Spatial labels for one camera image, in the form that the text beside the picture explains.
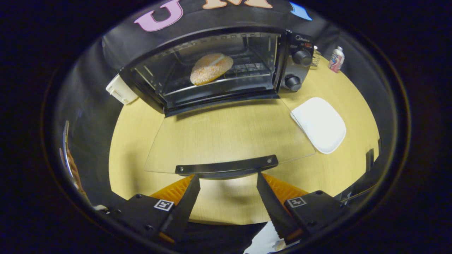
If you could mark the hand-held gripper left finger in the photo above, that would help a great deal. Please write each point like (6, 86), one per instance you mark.
(183, 211)

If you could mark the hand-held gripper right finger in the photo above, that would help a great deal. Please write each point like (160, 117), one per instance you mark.
(273, 211)

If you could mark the black toaster oven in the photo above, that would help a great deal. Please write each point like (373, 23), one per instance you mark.
(293, 70)

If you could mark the sesame bread bun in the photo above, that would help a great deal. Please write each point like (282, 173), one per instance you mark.
(211, 68)

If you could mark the white pop-up toaster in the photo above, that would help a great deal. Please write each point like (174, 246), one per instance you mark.
(120, 91)

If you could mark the white rectangular plate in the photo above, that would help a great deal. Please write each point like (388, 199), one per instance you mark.
(319, 124)

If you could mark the black backdrop cloth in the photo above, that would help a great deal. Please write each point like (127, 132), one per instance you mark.
(88, 106)

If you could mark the white spray bottle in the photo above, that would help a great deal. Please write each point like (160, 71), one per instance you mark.
(336, 60)

